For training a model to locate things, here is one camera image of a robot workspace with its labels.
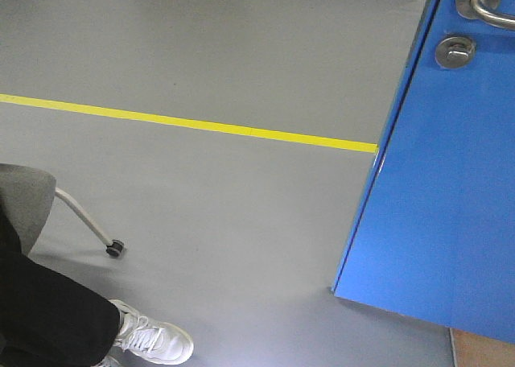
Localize white sneaker upper foot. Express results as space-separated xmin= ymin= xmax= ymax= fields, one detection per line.
xmin=110 ymin=299 xmax=194 ymax=365

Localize blue door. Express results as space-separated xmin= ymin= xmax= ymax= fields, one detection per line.
xmin=333 ymin=0 xmax=514 ymax=343

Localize grey office chair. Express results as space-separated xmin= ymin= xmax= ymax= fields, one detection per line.
xmin=1 ymin=163 xmax=124 ymax=258

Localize wooden platform base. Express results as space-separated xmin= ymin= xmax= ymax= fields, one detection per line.
xmin=449 ymin=328 xmax=515 ymax=367

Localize white sneaker lower foot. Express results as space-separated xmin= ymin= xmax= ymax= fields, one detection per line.
xmin=93 ymin=355 xmax=122 ymax=367

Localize seated person black trousers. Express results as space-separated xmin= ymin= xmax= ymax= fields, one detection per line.
xmin=1 ymin=215 xmax=121 ymax=366

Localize silver door lock thumbturn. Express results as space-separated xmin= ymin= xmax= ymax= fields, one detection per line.
xmin=435 ymin=36 xmax=476 ymax=69

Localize white sneaker foot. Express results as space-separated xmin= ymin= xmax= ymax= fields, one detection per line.
xmin=110 ymin=299 xmax=194 ymax=365
xmin=93 ymin=355 xmax=122 ymax=367

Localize silver door handle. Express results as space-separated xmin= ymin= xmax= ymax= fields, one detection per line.
xmin=455 ymin=0 xmax=514 ymax=31

